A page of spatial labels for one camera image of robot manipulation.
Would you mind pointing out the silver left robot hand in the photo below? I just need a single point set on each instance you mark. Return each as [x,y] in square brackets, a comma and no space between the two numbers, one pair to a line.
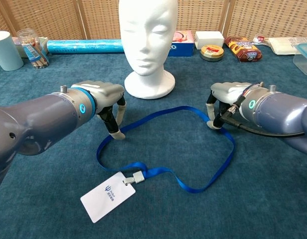
[106,92]

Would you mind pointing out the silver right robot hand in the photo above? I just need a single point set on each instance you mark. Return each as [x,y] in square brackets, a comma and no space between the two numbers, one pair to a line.
[228,93]

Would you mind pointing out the white ID badge card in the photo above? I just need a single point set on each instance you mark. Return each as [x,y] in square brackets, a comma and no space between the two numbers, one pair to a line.
[106,199]

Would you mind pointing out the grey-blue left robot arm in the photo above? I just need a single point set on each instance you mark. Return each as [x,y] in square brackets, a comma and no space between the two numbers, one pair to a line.
[44,119]

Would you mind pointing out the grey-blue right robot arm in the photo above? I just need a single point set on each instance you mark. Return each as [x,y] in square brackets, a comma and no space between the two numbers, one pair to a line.
[280,112]

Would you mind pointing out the round tin with yellow lid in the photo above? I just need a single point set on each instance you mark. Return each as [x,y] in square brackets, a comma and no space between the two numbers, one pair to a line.
[211,53]

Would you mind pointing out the brown chocolate biscuit packet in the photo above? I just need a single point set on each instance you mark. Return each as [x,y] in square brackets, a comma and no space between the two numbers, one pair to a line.
[245,49]

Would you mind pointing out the blue cling film roll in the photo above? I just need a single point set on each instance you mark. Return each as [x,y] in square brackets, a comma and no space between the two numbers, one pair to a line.
[81,46]

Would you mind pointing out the small white box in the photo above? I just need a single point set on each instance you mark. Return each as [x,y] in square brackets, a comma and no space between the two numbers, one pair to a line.
[209,38]

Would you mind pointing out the small red white sachet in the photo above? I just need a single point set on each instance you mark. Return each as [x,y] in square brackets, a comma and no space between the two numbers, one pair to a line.
[260,39]

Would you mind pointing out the blue pink Oreo box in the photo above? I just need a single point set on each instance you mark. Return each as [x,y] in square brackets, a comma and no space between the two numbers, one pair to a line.
[183,48]

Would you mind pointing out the white foam mannequin head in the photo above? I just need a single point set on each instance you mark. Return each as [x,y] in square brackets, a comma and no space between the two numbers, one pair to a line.
[148,37]

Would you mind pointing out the clear bag of white items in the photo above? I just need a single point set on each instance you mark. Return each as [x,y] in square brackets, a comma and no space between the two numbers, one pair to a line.
[283,46]

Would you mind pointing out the clear jar of biscuit sticks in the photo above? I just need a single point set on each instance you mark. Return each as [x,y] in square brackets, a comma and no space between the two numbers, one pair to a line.
[35,54]

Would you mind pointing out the clear container with blue lid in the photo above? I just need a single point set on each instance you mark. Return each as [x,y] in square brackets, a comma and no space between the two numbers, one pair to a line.
[304,62]

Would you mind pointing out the wicker folding screen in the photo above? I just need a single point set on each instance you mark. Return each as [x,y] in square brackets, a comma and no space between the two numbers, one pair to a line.
[56,17]

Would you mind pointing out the pale mint paper cup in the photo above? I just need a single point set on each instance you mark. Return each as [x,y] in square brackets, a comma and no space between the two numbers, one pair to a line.
[7,52]

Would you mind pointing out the teal velvet tablecloth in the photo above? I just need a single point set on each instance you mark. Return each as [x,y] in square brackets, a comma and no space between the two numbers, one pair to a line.
[168,219]

